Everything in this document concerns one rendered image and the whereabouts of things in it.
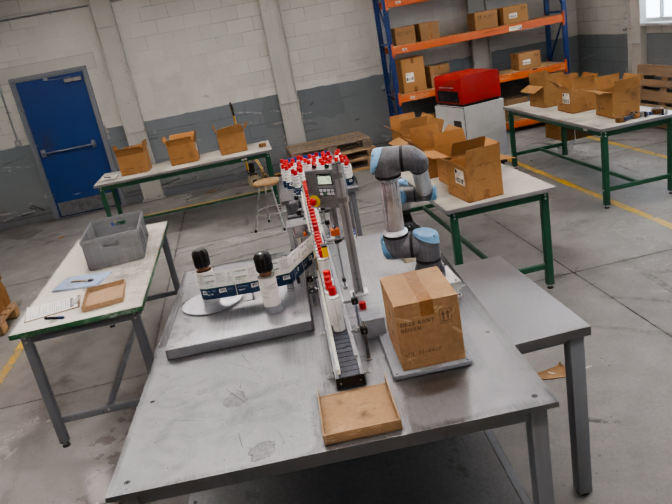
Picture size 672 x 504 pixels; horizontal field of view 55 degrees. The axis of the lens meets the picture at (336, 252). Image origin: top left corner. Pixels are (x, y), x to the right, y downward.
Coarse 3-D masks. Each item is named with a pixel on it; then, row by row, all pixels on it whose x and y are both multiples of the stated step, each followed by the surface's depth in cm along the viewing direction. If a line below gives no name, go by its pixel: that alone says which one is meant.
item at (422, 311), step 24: (384, 288) 252; (408, 288) 248; (432, 288) 244; (408, 312) 236; (432, 312) 237; (456, 312) 238; (408, 336) 239; (432, 336) 240; (456, 336) 241; (408, 360) 242; (432, 360) 243
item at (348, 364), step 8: (344, 320) 287; (336, 336) 274; (344, 336) 272; (336, 344) 267; (344, 344) 266; (336, 352) 261; (344, 352) 259; (352, 352) 258; (344, 360) 253; (352, 360) 252; (344, 368) 248; (352, 368) 246; (344, 376) 242
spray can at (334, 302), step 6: (330, 288) 271; (330, 294) 272; (336, 294) 273; (330, 300) 272; (336, 300) 272; (330, 306) 273; (336, 306) 272; (330, 312) 275; (336, 312) 273; (342, 312) 276; (336, 318) 274; (342, 318) 275; (336, 324) 275; (342, 324) 276; (336, 330) 276; (342, 330) 276
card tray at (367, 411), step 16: (384, 384) 240; (320, 400) 238; (336, 400) 236; (352, 400) 234; (368, 400) 232; (384, 400) 231; (320, 416) 222; (336, 416) 227; (352, 416) 225; (368, 416) 223; (384, 416) 221; (336, 432) 212; (352, 432) 212; (368, 432) 213; (384, 432) 213
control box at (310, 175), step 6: (318, 168) 310; (330, 168) 306; (342, 168) 309; (306, 174) 311; (312, 174) 309; (306, 180) 312; (312, 180) 310; (312, 186) 311; (318, 186) 310; (324, 186) 308; (330, 186) 306; (312, 192) 313; (318, 192) 311; (336, 192) 306; (318, 198) 312; (324, 198) 311; (330, 198) 309; (336, 198) 307; (348, 198) 315; (318, 204) 314; (324, 204) 312; (330, 204) 310; (336, 204) 309
